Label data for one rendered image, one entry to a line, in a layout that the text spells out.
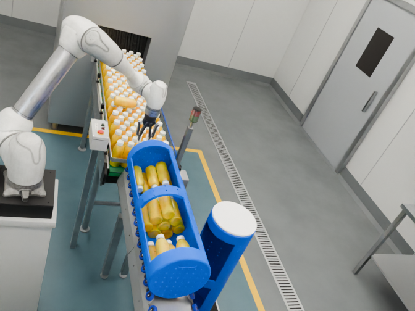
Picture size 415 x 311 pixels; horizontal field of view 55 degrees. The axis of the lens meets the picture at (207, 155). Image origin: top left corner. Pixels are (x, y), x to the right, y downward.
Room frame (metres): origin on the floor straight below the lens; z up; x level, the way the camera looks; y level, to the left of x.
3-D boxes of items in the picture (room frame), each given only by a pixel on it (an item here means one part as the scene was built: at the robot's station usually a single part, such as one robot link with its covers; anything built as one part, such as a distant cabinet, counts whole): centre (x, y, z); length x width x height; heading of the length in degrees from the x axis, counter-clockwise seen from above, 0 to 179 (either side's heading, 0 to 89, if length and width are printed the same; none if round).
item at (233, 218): (1.84, -0.29, 1.03); 0.28 x 0.28 x 0.01
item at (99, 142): (2.05, 0.68, 1.05); 0.20 x 0.10 x 0.10; 28
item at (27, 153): (1.39, 0.77, 1.25); 0.18 x 0.16 x 0.22; 61
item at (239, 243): (1.84, -0.29, 0.59); 0.28 x 0.28 x 0.88
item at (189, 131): (2.52, 0.19, 0.55); 0.04 x 0.04 x 1.10; 28
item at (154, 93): (2.11, 0.42, 1.45); 0.13 x 0.11 x 0.16; 60
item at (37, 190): (1.36, 0.74, 1.11); 0.22 x 0.18 x 0.06; 34
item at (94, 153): (2.05, 0.68, 0.50); 0.04 x 0.04 x 1.00; 28
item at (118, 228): (1.92, 0.36, 0.31); 0.06 x 0.06 x 0.63; 28
